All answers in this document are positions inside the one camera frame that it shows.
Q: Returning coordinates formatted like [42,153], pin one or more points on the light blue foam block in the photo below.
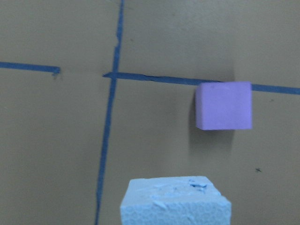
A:
[187,200]

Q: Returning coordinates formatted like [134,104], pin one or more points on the purple foam block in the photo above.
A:
[223,105]

